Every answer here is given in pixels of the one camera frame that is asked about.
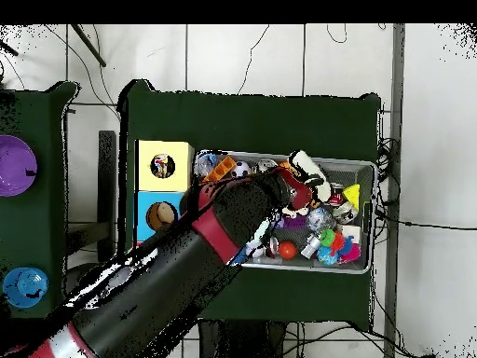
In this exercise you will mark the orange plastic gear toy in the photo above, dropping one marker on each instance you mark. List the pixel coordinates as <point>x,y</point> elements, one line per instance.
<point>220,168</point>

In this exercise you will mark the white colourful spotted cloth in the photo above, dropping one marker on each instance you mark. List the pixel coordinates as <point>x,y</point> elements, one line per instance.
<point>162,165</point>

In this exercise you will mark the blue bowl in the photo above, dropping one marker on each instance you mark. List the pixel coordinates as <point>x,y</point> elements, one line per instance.
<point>26,287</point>

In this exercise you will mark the black panel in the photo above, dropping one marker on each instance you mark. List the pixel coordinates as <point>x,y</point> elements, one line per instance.
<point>107,194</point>

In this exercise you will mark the clear mesh bin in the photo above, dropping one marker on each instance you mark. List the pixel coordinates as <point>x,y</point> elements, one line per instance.
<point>365,224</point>

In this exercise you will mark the green side table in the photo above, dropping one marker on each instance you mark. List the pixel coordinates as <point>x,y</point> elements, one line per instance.
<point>45,224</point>

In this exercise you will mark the red-orange ball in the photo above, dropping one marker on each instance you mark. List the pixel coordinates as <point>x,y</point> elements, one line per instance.
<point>288,250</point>

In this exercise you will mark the wooden three-hole box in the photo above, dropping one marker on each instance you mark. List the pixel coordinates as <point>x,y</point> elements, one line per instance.
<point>149,153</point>

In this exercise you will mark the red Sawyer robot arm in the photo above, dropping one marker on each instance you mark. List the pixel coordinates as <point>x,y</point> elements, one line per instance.
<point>186,253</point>

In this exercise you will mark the cream waffle cloth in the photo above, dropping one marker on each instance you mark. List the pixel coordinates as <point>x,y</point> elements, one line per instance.
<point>309,168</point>

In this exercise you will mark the large blue spiky ball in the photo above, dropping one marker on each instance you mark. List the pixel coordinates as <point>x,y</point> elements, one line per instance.
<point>240,256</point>

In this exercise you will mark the yellow wedge block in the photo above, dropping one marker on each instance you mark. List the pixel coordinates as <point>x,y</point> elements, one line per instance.
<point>352,196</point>

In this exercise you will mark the silver drink can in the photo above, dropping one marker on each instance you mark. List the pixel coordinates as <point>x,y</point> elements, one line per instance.
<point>267,165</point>

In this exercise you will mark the small soccer ball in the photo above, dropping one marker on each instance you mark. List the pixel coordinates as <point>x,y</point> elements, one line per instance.
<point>240,169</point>

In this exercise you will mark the black rod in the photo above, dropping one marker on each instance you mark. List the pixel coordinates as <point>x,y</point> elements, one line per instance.
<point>89,46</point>

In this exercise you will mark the purple bowl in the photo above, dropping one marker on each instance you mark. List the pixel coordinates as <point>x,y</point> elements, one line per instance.
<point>15,165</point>

